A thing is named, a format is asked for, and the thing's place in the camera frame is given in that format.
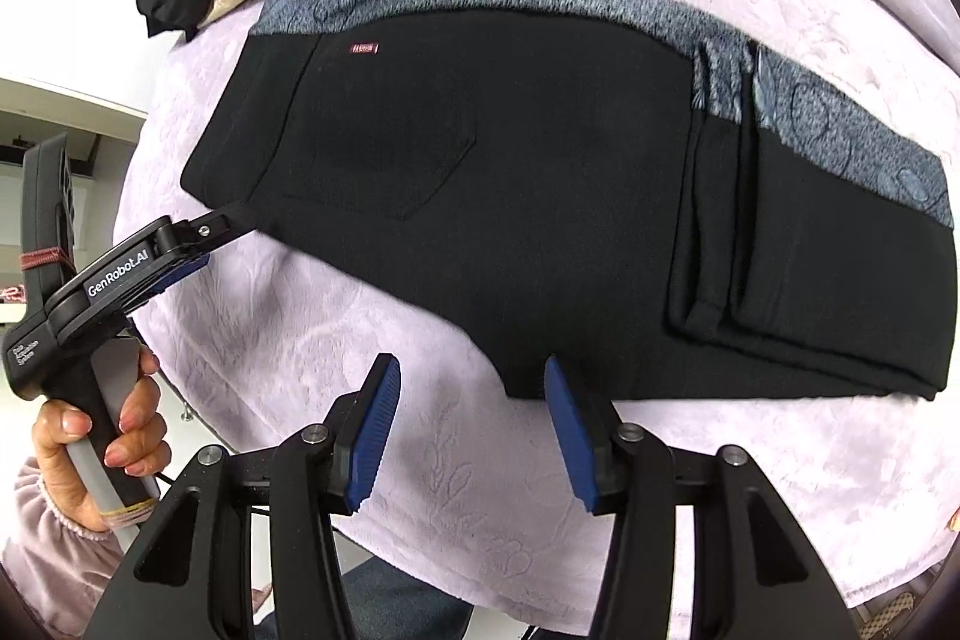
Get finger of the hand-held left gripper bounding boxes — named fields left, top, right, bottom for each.
left=175, top=200, right=253, bottom=256
left=131, top=260, right=209, bottom=313

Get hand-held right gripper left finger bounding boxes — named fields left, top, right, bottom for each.
left=86, top=353, right=403, bottom=640

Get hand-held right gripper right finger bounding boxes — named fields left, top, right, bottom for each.
left=543, top=353, right=860, bottom=640

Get black pants with patterned trim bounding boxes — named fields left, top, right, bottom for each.
left=180, top=0, right=960, bottom=402

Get person's left forearm pink sleeve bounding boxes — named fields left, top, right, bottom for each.
left=0, top=456, right=130, bottom=635

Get person's left hand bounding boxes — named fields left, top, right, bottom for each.
left=31, top=349, right=170, bottom=534

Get lavender embossed blanket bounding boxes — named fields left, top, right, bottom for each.
left=112, top=0, right=960, bottom=633

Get person's legs in blue jeans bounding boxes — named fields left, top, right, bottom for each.
left=251, top=557, right=481, bottom=640

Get white wardrobe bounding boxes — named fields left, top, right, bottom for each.
left=0, top=0, right=185, bottom=120

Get brown patterned bag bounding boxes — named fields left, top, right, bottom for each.
left=855, top=576, right=947, bottom=640

